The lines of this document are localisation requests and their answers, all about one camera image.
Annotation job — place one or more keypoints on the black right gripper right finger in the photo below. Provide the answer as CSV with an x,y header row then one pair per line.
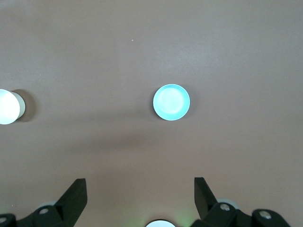
x,y
220,216

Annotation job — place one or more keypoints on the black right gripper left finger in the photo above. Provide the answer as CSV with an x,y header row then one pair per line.
x,y
61,212

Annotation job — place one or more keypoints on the blue plastic bowl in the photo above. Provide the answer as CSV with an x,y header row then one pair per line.
x,y
171,102

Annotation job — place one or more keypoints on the white plastic bowl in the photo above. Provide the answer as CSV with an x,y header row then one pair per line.
x,y
22,107

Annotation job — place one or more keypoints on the brown table cover mat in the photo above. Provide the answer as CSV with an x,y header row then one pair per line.
x,y
118,59

